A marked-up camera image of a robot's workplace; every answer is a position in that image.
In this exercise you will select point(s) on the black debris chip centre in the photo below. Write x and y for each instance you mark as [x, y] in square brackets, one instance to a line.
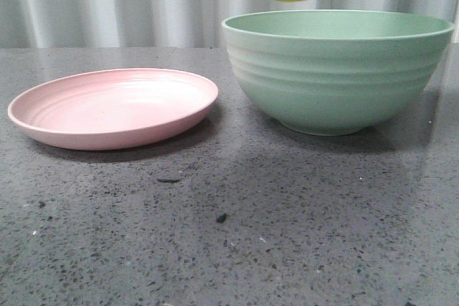
[222, 218]

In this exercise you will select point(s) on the pink plastic plate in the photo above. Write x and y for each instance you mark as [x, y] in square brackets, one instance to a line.
[113, 109]

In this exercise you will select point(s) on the flat black debris sliver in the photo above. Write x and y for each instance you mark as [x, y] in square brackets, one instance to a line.
[168, 180]

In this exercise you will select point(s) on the green ribbed plastic bowl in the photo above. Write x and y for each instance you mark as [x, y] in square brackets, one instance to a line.
[334, 72]

